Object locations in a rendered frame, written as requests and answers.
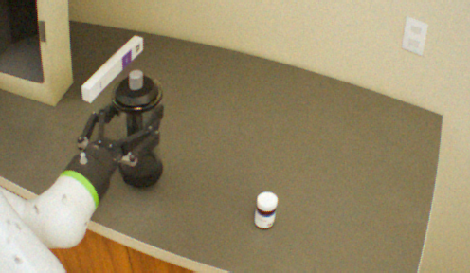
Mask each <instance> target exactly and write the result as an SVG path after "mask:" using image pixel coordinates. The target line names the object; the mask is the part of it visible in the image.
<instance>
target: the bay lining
mask: <svg viewBox="0 0 470 273"><path fill-rule="evenodd" d="M37 10H38V9H37V0H0V57H1V56H2V54H4V53H5V52H6V50H7V49H8V48H9V47H10V46H11V45H12V44H15V43H17V42H18V41H21V40H24V39H27V38H29V37H30V36H33V35H37V34H40V32H39V24H38V22H39V21H38V11H37Z"/></svg>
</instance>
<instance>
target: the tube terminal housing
mask: <svg viewBox="0 0 470 273"><path fill-rule="evenodd" d="M67 1H68V0H37V9H38V10H37V11H38V21H40V20H41V21H45V36H46V37H45V38H46V42H44V43H43V42H41V39H40V46H41V51H42V52H41V54H42V61H43V62H42V65H43V71H44V77H45V80H44V83H41V84H38V83H37V82H31V81H27V80H25V79H21V78H18V77H14V76H12V75H8V74H4V73H0V89H3V90H5V91H9V92H10V93H14V94H16V95H21V96H23V97H27V98H29V99H32V100H36V101H39V102H43V103H46V104H48V105H51V106H56V104H57V103H59V100H60V99H61V98H62V96H63V95H64V94H65V92H66V90H67V89H68V88H69V87H70V86H71V85H72V84H73V78H72V74H73V72H72V68H71V67H72V63H71V55H70V53H71V51H70V43H69V41H70V38H69V34H70V33H69V22H68V19H69V18H68V2H67Z"/></svg>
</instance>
